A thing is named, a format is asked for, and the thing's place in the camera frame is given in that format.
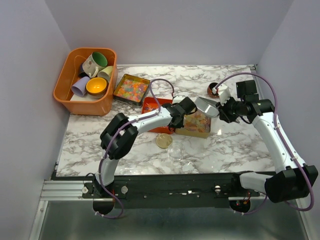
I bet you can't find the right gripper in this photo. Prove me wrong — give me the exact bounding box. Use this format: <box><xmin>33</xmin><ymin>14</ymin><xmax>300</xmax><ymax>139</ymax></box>
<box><xmin>215</xmin><ymin>94</ymin><xmax>245</xmax><ymax>123</ymax></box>

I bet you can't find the silver metal scoop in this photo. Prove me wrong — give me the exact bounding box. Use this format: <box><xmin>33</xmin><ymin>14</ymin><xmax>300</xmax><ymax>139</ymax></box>
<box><xmin>194</xmin><ymin>97</ymin><xmax>220</xmax><ymax>118</ymax></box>

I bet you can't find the orange lollipop tin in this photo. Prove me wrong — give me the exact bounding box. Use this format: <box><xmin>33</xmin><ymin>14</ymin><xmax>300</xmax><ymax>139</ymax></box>
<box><xmin>141</xmin><ymin>97</ymin><xmax>174</xmax><ymax>135</ymax></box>

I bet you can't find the gold popsicle candy tin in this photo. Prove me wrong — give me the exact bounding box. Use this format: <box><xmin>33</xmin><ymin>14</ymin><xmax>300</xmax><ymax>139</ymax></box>
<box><xmin>175</xmin><ymin>110</ymin><xmax>212</xmax><ymax>139</ymax></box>

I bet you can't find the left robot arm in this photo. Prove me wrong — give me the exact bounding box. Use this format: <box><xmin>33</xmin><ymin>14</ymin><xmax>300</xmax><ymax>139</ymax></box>
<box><xmin>93</xmin><ymin>97</ymin><xmax>197</xmax><ymax>198</ymax></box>

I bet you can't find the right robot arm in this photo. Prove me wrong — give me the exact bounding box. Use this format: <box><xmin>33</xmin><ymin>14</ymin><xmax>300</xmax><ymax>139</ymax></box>
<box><xmin>215</xmin><ymin>80</ymin><xmax>318</xmax><ymax>203</ymax></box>

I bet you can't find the orange black mug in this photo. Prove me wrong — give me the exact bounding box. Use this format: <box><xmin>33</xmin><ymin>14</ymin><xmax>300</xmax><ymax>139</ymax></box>
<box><xmin>207</xmin><ymin>82</ymin><xmax>219</xmax><ymax>99</ymax></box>

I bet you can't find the gold jar lid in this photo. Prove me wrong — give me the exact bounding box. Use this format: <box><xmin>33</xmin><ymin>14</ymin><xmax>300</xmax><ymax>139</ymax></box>
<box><xmin>155</xmin><ymin>133</ymin><xmax>173</xmax><ymax>149</ymax></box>

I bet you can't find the dark tin of gummies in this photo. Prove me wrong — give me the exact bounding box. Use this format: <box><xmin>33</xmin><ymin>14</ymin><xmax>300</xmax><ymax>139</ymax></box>
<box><xmin>113</xmin><ymin>74</ymin><xmax>151</xmax><ymax>108</ymax></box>

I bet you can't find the clear glass jar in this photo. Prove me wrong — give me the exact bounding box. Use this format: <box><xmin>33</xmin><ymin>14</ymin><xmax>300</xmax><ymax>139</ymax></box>
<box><xmin>167</xmin><ymin>142</ymin><xmax>185</xmax><ymax>161</ymax></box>

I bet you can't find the cream yellow cup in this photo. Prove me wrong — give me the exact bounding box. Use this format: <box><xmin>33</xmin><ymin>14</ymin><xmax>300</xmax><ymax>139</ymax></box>
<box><xmin>97</xmin><ymin>66</ymin><xmax>114</xmax><ymax>82</ymax></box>

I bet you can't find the yellow-inside bowl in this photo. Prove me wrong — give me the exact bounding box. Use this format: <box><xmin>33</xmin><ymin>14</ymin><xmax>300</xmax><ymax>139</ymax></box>
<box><xmin>85</xmin><ymin>77</ymin><xmax>109</xmax><ymax>99</ymax></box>

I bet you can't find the floral green-inside mug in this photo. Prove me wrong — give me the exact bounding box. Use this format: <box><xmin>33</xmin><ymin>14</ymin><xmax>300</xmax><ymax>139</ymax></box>
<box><xmin>82</xmin><ymin>51</ymin><xmax>108</xmax><ymax>78</ymax></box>

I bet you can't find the orange plastic bin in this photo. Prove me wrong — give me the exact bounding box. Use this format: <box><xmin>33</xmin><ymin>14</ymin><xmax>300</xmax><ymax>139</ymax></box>
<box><xmin>53</xmin><ymin>47</ymin><xmax>118</xmax><ymax>116</ymax></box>

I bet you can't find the dark navy cup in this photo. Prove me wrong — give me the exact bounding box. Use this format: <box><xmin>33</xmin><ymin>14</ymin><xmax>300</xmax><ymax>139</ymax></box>
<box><xmin>78</xmin><ymin>62</ymin><xmax>88</xmax><ymax>78</ymax></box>

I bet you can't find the lavender cup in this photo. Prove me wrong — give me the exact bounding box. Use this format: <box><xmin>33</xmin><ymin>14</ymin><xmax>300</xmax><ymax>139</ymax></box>
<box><xmin>71</xmin><ymin>76</ymin><xmax>90</xmax><ymax>97</ymax></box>

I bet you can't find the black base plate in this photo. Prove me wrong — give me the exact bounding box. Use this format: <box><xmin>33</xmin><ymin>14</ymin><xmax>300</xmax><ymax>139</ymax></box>
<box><xmin>79</xmin><ymin>172</ymin><xmax>266</xmax><ymax>210</ymax></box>

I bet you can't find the aluminium frame rail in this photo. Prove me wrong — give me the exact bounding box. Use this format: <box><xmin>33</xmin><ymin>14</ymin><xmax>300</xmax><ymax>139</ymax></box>
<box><xmin>40</xmin><ymin>180</ymin><xmax>91</xmax><ymax>201</ymax></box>

